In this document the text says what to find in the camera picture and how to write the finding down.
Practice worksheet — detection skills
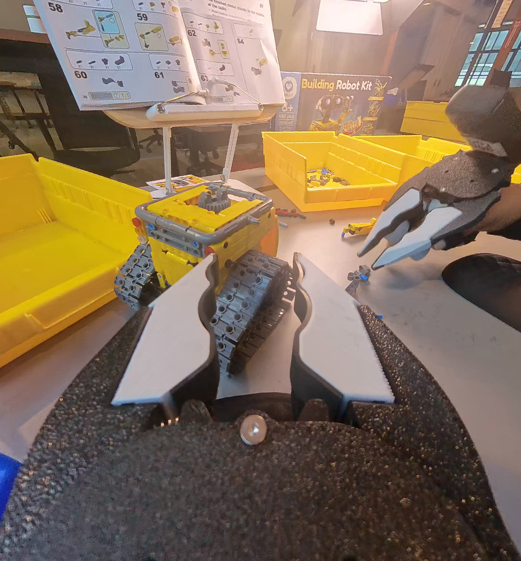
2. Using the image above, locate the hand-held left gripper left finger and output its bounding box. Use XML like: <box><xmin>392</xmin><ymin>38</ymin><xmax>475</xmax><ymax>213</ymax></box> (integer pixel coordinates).
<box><xmin>110</xmin><ymin>254</ymin><xmax>221</xmax><ymax>423</ymax></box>

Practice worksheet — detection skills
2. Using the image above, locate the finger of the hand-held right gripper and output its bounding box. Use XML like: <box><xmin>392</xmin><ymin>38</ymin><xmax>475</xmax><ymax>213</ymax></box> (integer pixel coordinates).
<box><xmin>370</xmin><ymin>205</ymin><xmax>466</xmax><ymax>271</ymax></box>
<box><xmin>357</xmin><ymin>187</ymin><xmax>425</xmax><ymax>257</ymax></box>

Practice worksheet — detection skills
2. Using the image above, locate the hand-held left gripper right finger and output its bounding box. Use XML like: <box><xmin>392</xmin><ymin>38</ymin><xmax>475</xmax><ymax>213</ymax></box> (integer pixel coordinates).
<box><xmin>289</xmin><ymin>253</ymin><xmax>396</xmax><ymax>423</ymax></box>

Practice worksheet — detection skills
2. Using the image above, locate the large yellow bin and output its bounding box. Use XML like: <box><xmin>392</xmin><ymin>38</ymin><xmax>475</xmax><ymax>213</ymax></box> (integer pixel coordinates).
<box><xmin>262</xmin><ymin>132</ymin><xmax>410</xmax><ymax>213</ymax></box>

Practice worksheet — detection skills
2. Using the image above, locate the grey bent beam piece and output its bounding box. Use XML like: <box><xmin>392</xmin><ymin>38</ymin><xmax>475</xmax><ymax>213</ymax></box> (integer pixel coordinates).
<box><xmin>346</xmin><ymin>265</ymin><xmax>372</xmax><ymax>299</ymax></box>

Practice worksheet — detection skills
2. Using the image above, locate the yellow toy tracked robot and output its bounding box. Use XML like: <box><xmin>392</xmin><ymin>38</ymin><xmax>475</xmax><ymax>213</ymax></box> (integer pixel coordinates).
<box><xmin>114</xmin><ymin>183</ymin><xmax>294</xmax><ymax>378</ymax></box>

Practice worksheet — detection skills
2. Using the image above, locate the grey desk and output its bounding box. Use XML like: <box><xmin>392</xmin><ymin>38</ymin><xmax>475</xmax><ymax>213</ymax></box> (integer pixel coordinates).
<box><xmin>0</xmin><ymin>176</ymin><xmax>521</xmax><ymax>561</ymax></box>

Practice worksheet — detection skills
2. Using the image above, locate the small yellow block assembly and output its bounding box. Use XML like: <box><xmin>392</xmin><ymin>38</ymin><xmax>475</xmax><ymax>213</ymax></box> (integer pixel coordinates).
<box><xmin>342</xmin><ymin>219</ymin><xmax>377</xmax><ymax>238</ymax></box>

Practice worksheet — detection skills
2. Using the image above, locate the yellow bins stack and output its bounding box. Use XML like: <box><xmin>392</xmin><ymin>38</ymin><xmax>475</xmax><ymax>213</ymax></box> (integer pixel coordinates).
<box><xmin>401</xmin><ymin>101</ymin><xmax>458</xmax><ymax>141</ymax></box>

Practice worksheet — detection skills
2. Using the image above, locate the black dimpled cushion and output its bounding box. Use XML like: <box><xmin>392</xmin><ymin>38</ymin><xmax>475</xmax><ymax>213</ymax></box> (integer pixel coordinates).
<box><xmin>442</xmin><ymin>253</ymin><xmax>521</xmax><ymax>344</ymax></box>

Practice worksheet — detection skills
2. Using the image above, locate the blue printed cardboard box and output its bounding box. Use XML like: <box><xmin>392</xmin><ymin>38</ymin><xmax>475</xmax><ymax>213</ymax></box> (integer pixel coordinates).
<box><xmin>274</xmin><ymin>72</ymin><xmax>392</xmax><ymax>134</ymax></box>

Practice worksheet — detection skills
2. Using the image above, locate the wide yellow bin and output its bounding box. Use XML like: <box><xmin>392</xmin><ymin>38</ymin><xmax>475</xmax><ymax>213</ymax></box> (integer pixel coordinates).
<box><xmin>0</xmin><ymin>155</ymin><xmax>151</xmax><ymax>379</ymax></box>

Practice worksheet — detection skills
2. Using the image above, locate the printed sticker sheet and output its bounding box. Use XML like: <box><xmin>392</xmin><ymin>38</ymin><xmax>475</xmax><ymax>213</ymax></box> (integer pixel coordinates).
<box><xmin>147</xmin><ymin>176</ymin><xmax>210</xmax><ymax>193</ymax></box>

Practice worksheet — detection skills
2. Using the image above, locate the white light panel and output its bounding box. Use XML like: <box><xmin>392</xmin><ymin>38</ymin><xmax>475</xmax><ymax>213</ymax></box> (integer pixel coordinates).
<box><xmin>318</xmin><ymin>0</ymin><xmax>384</xmax><ymax>36</ymax></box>

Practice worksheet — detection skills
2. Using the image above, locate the white book stand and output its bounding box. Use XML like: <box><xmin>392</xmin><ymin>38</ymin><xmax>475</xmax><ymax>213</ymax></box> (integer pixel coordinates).
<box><xmin>103</xmin><ymin>79</ymin><xmax>278</xmax><ymax>193</ymax></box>

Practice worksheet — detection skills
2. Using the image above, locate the black office chair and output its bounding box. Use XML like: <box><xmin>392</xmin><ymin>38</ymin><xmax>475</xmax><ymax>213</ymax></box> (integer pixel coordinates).
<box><xmin>33</xmin><ymin>84</ymin><xmax>143</xmax><ymax>176</ymax></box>

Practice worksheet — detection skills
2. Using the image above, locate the instruction booklet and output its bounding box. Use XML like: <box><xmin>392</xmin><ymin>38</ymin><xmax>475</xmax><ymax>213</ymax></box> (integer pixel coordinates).
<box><xmin>33</xmin><ymin>0</ymin><xmax>285</xmax><ymax>110</ymax></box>

